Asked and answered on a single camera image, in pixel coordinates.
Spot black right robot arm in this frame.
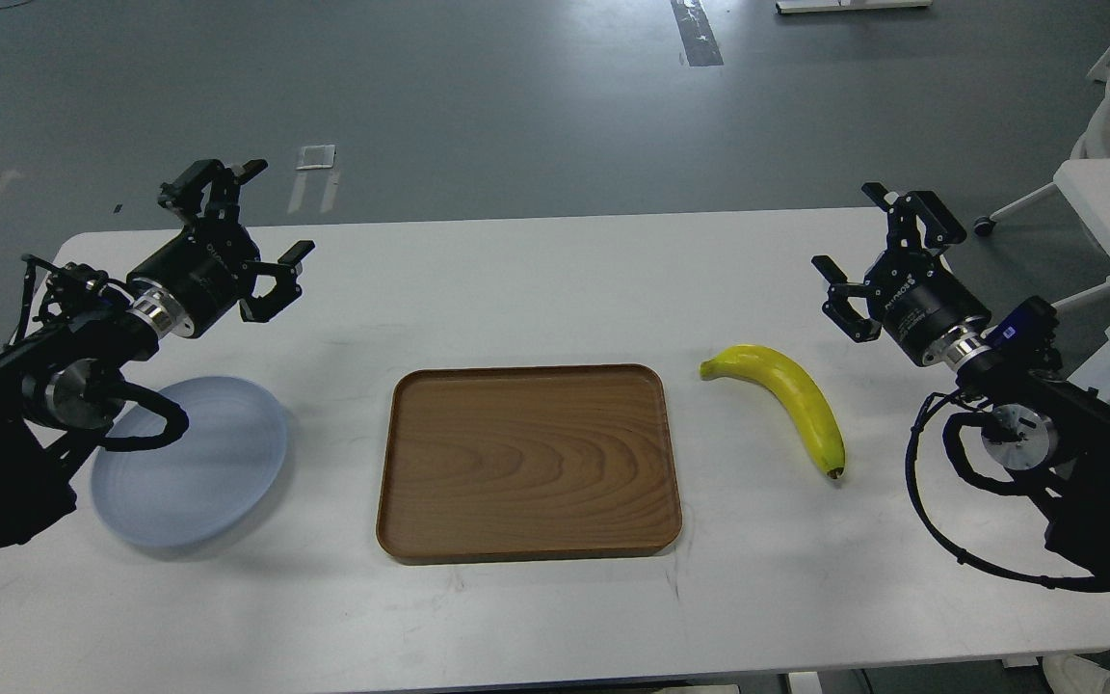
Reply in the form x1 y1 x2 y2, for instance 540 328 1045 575
813 183 1110 593

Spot brown wooden tray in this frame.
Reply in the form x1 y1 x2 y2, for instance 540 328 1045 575
376 363 683 564

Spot white shoe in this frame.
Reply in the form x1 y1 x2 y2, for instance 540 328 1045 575
1043 654 1110 693

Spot light blue plate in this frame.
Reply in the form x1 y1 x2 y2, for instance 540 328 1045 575
90 375 289 549

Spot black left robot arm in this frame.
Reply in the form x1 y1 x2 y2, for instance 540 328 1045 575
0 159 314 549

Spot yellow banana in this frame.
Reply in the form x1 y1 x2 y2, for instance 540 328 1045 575
698 344 847 480

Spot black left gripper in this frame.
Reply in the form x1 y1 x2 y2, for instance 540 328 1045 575
127 159 316 338

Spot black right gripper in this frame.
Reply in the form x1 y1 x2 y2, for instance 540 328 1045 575
811 183 991 368

